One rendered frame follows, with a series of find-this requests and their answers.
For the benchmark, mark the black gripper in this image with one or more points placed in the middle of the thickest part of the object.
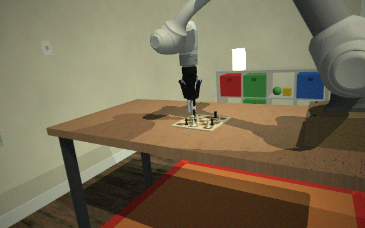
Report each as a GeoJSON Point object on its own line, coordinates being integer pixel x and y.
{"type": "Point", "coordinates": [189, 77]}

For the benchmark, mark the chessboard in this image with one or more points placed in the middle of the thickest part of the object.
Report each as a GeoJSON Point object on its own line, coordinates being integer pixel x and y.
{"type": "Point", "coordinates": [203, 123]}

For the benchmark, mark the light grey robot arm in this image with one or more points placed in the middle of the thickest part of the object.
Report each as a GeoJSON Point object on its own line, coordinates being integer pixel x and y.
{"type": "Point", "coordinates": [337, 47]}

